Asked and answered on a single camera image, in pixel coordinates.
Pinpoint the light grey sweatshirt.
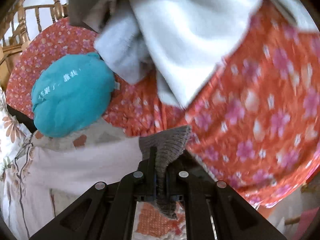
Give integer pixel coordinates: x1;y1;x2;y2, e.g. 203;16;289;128
69;0;319;208

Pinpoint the heart pattern quilt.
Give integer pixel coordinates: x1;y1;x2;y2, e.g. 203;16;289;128
0;119;188;240

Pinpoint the orange floral blanket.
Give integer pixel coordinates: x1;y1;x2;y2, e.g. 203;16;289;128
1;0;319;239

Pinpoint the white floral pillow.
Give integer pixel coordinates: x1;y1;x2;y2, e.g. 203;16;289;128
0;88;31;176

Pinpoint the teal bundled cloth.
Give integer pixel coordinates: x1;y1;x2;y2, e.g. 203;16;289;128
31;53;116;138

